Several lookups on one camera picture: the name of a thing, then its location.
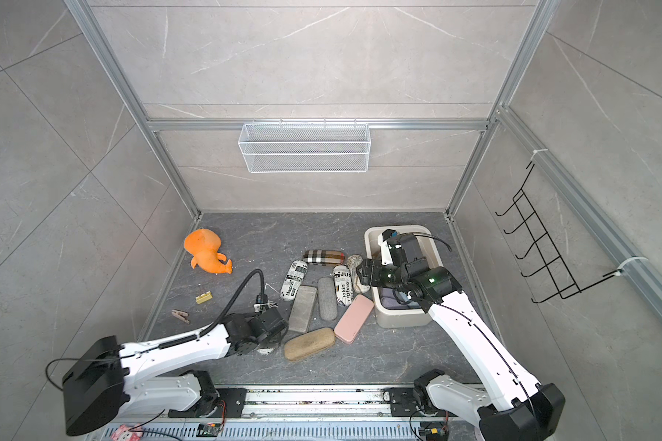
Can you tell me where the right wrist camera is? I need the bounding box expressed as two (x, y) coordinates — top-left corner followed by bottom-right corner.
(378, 229), (406, 266)

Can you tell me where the stone grey case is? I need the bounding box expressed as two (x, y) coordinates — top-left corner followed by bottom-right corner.
(288, 285), (317, 334)

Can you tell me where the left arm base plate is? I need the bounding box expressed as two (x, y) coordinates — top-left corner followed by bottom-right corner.
(167, 388), (248, 418)

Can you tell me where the orange plush toy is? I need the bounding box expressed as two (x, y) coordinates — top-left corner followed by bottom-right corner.
(184, 229), (233, 274)

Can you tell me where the grey fabric case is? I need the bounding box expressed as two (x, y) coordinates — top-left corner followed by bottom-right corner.
(317, 277), (338, 322)

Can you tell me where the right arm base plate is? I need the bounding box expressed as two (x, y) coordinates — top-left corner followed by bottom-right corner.
(384, 387), (438, 417)

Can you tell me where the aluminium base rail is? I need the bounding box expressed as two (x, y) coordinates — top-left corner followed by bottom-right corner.
(86, 384), (483, 440)

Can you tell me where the black wire hook rack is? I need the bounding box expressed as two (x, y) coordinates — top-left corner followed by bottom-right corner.
(495, 161), (623, 305)

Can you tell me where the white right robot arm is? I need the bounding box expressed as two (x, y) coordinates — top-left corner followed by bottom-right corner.
(357, 229), (566, 440)

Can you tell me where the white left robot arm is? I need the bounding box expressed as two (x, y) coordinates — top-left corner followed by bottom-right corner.
(55, 268), (289, 437)

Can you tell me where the wooden clothespin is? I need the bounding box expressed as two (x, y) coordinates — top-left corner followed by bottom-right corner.
(171, 309), (191, 325)

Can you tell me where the pink flat case right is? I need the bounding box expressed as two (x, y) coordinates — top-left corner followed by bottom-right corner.
(334, 295), (374, 345)

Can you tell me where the map print glasses case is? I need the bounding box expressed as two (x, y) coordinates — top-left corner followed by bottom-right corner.
(346, 255), (371, 295)

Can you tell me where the small yellow clip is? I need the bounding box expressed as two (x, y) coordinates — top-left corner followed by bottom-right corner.
(195, 291), (213, 304)

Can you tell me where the white wire mesh basket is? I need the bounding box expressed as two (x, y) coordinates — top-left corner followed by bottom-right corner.
(238, 122), (371, 174)

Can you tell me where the tan fabric case front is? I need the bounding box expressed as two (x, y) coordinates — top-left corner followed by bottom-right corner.
(284, 328), (337, 361)

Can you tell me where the purple case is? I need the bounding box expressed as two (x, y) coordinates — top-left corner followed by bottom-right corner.
(381, 297), (419, 311)

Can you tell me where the newspaper flag case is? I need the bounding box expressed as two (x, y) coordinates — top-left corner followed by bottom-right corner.
(257, 347), (278, 356)

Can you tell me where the beige plastic storage bin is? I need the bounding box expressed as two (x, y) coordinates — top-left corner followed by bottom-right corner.
(364, 225), (443, 328)

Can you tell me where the plaid glasses case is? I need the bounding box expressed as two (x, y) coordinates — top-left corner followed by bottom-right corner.
(303, 249), (346, 266)

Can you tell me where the newspaper print case centre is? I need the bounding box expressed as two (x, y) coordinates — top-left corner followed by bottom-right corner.
(333, 266), (354, 307)

